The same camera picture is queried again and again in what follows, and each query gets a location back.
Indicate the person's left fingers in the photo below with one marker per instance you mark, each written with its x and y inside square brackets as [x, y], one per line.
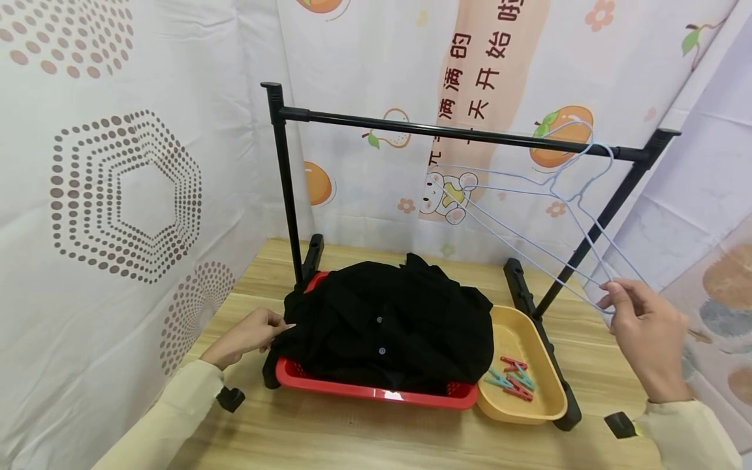
[273, 317]

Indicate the person's left thumb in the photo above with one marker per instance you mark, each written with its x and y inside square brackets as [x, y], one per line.
[281, 329]

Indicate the person's left hand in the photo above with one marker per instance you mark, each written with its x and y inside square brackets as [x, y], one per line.
[249, 335]

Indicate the black buttoned garment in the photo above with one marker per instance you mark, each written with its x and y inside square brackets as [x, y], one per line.
[405, 320]

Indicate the teal clothespin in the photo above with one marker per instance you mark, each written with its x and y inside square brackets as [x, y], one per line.
[499, 380]
[522, 376]

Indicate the yellow plastic tray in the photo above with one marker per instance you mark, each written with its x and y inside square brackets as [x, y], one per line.
[543, 406]

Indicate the person's right thumb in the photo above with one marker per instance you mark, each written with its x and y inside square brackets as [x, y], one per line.
[621, 303]

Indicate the black metal clothes rack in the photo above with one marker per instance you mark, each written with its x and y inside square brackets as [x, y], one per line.
[411, 128]

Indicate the person's right forearm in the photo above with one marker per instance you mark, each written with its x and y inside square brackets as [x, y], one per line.
[687, 434]

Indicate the red clothespin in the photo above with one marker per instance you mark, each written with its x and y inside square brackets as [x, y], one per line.
[513, 361]
[519, 391]

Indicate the person's right hand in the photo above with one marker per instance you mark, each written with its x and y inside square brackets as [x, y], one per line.
[653, 339]

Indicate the red plastic basket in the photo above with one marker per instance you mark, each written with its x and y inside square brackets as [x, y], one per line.
[376, 393]

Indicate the person's left forearm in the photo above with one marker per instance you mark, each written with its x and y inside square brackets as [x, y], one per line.
[170, 411]

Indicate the person's right fingers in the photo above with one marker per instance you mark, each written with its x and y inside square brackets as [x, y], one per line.
[637, 286]

